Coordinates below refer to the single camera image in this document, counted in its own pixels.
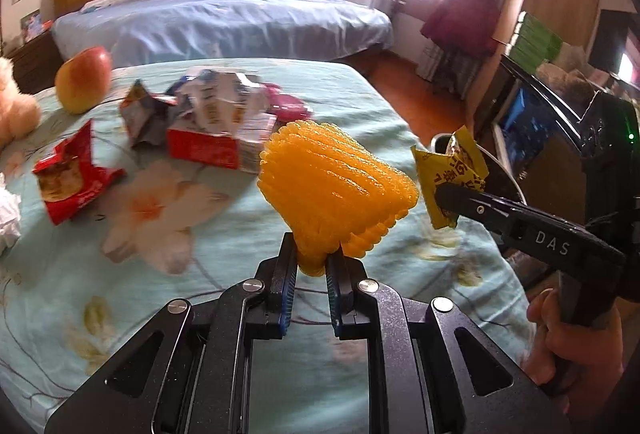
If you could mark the picture frame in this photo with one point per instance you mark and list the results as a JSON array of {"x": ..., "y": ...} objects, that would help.
[{"x": 31, "y": 26}]

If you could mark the dark wooden nightstand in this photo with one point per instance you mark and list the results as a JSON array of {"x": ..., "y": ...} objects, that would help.
[{"x": 35, "y": 63}]

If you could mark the red yellow apple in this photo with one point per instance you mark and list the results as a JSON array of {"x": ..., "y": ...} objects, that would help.
[{"x": 83, "y": 81}]

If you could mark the red snack bag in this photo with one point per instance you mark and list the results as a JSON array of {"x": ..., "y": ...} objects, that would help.
[{"x": 68, "y": 180}]

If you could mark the white blue plastic wrapper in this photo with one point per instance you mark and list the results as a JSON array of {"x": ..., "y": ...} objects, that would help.
[{"x": 220, "y": 102}]

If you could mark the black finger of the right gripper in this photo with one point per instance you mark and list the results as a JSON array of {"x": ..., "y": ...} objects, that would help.
[{"x": 560, "y": 244}]

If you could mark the person's right hand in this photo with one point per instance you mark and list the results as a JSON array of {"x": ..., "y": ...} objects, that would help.
[{"x": 595, "y": 356}]

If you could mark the maroon jacket on rack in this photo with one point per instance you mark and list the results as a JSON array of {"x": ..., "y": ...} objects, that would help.
[{"x": 465, "y": 25}]

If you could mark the green boxes stack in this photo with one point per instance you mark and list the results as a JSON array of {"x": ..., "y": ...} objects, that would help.
[{"x": 532, "y": 43}]

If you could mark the silver foil wrapper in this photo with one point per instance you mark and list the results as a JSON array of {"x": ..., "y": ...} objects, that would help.
[{"x": 147, "y": 116}]

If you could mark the laptop screen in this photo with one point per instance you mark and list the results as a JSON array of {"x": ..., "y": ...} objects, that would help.
[{"x": 522, "y": 130}]

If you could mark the red white carton box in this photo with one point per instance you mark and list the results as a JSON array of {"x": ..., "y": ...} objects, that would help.
[{"x": 186, "y": 141}]

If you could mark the blue bed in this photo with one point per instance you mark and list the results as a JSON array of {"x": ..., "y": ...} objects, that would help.
[{"x": 151, "y": 31}]

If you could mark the white tissue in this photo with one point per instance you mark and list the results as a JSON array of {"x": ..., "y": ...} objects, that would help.
[{"x": 10, "y": 217}]

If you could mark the yellow snack wrapper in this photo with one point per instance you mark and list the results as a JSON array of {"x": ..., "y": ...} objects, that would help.
[{"x": 461, "y": 164}]

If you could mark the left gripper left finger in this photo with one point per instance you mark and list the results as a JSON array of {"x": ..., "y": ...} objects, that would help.
[{"x": 187, "y": 370}]

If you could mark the pink plastic wrapper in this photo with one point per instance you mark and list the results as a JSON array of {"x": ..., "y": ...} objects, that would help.
[{"x": 286, "y": 107}]

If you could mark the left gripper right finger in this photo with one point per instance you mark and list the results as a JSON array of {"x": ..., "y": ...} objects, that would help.
[{"x": 431, "y": 369}]

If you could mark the cream teddy bear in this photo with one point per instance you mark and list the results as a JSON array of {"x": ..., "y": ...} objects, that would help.
[{"x": 20, "y": 113}]

